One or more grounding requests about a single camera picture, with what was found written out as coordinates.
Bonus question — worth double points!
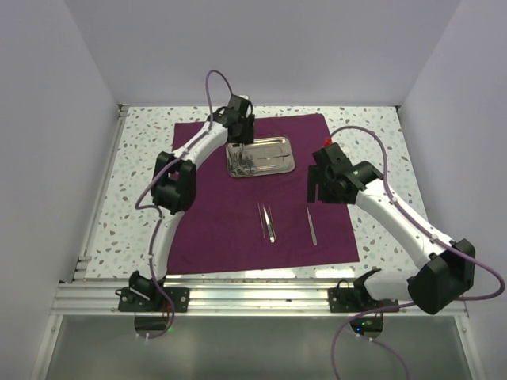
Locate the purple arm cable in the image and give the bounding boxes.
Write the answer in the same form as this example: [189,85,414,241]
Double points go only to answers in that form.
[323,125,507,380]
[134,69,234,340]

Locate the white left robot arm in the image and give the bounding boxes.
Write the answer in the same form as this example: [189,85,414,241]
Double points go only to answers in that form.
[129,94,255,311]

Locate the steel instruments in tray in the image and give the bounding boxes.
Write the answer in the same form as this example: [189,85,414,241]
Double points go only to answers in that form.
[253,150,290,166]

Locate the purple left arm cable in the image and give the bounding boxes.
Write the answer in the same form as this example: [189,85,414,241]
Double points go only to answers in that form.
[134,69,234,340]

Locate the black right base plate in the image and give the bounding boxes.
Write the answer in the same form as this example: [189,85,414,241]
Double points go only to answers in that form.
[327,279,398,313]

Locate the steel scalpel handle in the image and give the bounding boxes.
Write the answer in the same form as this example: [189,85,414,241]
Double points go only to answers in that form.
[306,207,318,246]

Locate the steel wide tweezers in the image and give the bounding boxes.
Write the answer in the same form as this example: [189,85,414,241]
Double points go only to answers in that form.
[262,205,276,243]

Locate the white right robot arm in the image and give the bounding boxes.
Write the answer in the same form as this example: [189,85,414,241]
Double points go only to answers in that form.
[307,143,475,315]

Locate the steel instrument tray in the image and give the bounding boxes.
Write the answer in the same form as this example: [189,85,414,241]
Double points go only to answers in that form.
[225,136,295,179]

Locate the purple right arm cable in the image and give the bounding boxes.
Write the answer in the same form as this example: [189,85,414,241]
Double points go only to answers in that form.
[323,125,507,380]

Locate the purple surgical cloth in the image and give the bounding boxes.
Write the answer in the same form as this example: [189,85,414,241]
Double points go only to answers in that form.
[167,114,359,275]

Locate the aluminium front rail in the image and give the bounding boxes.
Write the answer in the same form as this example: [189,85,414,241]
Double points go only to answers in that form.
[51,276,464,317]

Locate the steel forceps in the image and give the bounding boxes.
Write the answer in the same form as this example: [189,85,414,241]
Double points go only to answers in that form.
[257,202,265,239]

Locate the steel ring-handled scissors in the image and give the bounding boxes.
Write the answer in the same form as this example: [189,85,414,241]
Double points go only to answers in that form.
[228,144,254,177]

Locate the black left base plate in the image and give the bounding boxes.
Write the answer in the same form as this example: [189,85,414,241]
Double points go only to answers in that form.
[115,287,190,313]

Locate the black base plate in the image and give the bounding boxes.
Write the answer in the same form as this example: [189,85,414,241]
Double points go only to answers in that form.
[327,279,398,313]
[115,287,190,313]

